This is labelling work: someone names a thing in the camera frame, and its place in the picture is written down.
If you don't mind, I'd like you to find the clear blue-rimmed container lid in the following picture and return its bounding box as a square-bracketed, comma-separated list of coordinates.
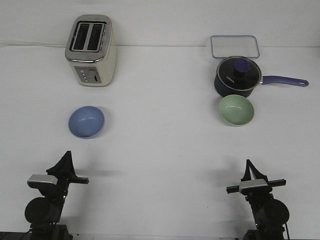
[209, 35, 260, 59]

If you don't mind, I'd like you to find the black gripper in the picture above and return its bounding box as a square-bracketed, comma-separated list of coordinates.
[226, 159, 286, 197]
[39, 150, 89, 199]

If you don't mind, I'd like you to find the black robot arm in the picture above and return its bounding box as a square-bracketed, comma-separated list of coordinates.
[24, 150, 89, 240]
[226, 159, 290, 240]

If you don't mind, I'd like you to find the green bowl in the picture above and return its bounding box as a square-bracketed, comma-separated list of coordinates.
[218, 94, 255, 127]

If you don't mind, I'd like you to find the cream and steel toaster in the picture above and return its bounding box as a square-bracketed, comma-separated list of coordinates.
[65, 14, 117, 87]

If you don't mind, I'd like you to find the white toaster power cord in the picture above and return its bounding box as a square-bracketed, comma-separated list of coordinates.
[0, 42, 68, 49]

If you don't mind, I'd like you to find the blue bowl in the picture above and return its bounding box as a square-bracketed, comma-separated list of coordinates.
[68, 105, 105, 139]

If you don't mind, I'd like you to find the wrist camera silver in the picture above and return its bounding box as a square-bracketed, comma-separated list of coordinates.
[239, 179, 268, 195]
[27, 174, 58, 189]

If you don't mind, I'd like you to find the glass pot lid blue knob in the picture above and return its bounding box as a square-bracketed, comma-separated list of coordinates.
[216, 56, 262, 90]

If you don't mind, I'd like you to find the dark blue saucepan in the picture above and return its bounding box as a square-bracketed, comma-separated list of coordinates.
[214, 75, 309, 98]

